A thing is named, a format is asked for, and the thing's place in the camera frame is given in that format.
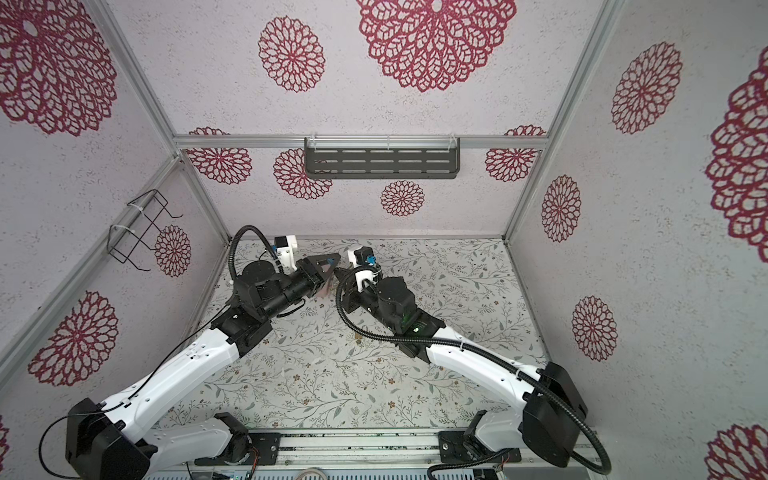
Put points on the dark grey wall shelf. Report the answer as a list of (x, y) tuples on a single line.
[(385, 159)]

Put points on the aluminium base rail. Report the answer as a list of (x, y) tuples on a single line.
[(381, 453)]

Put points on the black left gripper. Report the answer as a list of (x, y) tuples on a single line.
[(318, 276)]

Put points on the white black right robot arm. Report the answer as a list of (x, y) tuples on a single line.
[(545, 412)]

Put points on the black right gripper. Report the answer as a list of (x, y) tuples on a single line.
[(355, 294)]

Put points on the black wire wall rack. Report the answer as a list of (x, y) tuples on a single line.
[(124, 239)]

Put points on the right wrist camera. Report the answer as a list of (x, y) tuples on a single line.
[(372, 273)]

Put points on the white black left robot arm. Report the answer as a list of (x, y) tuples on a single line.
[(117, 438)]

